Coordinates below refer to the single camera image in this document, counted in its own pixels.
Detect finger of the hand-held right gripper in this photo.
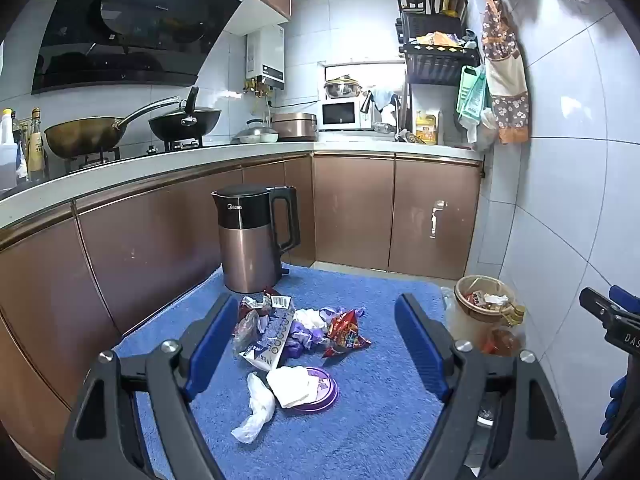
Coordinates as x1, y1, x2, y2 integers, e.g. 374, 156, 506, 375
599, 374, 640, 480
579, 285, 640, 350

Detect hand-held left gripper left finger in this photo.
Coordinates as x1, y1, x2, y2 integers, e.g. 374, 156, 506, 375
60, 292, 241, 480

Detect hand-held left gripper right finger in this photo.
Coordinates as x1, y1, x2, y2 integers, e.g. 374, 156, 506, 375
394, 292, 581, 480

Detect dark red snack wrapper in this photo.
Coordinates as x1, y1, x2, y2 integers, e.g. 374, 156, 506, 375
234, 287, 293, 357

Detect beige trash bin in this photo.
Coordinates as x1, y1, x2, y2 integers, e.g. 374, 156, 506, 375
441, 275, 527, 357

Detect red snack packet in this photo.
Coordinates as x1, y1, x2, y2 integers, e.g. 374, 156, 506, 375
321, 308, 372, 359

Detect white blue blister pack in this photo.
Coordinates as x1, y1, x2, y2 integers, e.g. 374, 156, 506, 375
239, 306, 297, 372

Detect white crumpled plastic bag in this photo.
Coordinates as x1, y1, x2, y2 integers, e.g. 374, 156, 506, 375
231, 372, 277, 444

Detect white crumpled tissue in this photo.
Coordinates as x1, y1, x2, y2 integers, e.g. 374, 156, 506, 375
266, 366, 321, 409

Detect purple crumpled wrapper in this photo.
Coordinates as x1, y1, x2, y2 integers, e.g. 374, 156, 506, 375
284, 307, 332, 359

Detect brown electric kettle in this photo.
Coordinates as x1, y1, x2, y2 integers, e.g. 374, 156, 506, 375
211, 185, 302, 295

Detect purple round lid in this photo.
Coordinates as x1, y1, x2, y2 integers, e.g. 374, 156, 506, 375
287, 366, 341, 415

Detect blue towel mat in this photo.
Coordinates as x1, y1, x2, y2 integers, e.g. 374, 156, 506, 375
112, 262, 453, 480

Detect gas stove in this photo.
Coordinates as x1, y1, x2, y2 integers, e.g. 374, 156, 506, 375
65, 136, 207, 173

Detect yellow oil bottle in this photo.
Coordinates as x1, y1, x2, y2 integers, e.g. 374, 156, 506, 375
414, 110, 444, 146

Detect steel pot with lid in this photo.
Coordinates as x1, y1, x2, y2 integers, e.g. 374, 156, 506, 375
234, 119, 280, 144

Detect black frying pan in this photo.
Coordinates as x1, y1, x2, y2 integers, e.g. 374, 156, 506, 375
148, 87, 222, 142

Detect brown rice cooker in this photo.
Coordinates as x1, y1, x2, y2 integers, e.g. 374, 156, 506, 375
271, 112, 319, 142

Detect steel faucet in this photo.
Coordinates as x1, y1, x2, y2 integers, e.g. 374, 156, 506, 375
389, 92, 407, 137

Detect white microwave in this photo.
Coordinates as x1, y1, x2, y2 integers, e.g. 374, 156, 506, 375
319, 97, 374, 132

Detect floral apron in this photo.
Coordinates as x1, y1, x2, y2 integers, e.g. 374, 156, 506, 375
480, 0, 530, 145

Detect brass wok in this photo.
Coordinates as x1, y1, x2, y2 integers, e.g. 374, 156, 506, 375
44, 97, 182, 159

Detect glass bottles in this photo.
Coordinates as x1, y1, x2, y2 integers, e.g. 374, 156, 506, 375
0, 107, 49, 192

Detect white water heater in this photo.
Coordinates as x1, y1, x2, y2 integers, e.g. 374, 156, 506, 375
244, 25, 287, 93

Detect black range hood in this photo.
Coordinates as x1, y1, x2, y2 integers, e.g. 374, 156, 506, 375
31, 0, 257, 95

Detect black wall rack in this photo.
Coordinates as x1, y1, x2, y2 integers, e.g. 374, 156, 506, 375
394, 0, 482, 87

